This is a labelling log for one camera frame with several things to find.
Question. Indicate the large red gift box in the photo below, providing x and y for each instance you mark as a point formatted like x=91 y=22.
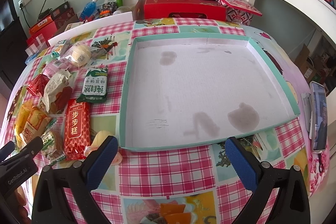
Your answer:
x=201 y=9

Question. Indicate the yellow bread snack pack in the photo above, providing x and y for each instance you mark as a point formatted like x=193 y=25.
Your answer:
x=31 y=122

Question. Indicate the stacked red boxes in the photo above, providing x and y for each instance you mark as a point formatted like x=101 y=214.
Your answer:
x=53 y=23

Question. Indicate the smartphone in white case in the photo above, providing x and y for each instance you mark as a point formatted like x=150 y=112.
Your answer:
x=318 y=122

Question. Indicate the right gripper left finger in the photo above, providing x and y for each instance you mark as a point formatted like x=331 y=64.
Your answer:
x=50 y=202

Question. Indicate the red gold long snack pack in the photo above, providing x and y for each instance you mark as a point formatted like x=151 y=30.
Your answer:
x=77 y=134

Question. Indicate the red patterned lidded box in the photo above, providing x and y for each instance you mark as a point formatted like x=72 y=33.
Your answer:
x=239 y=11

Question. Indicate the cardboard box on floor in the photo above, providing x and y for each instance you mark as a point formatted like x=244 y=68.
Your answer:
x=308 y=71

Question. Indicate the white phone stand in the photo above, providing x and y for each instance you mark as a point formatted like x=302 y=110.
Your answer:
x=306 y=102

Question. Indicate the yellow jelly cup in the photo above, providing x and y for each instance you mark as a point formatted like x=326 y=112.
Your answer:
x=97 y=141

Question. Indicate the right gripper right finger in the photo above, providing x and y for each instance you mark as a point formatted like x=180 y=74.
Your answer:
x=260 y=177

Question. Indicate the blue drink bottle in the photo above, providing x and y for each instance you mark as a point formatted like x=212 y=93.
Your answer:
x=88 y=10

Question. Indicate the cream white snack pack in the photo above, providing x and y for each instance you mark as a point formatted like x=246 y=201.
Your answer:
x=57 y=92

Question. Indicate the small red foil snack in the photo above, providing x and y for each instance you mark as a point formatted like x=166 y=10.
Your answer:
x=37 y=85

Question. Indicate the round bun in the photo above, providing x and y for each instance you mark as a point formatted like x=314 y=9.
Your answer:
x=78 y=55

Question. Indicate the pink snack pack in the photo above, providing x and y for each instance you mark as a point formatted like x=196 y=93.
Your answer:
x=54 y=66

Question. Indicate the wall power socket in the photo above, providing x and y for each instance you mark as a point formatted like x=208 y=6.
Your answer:
x=22 y=3

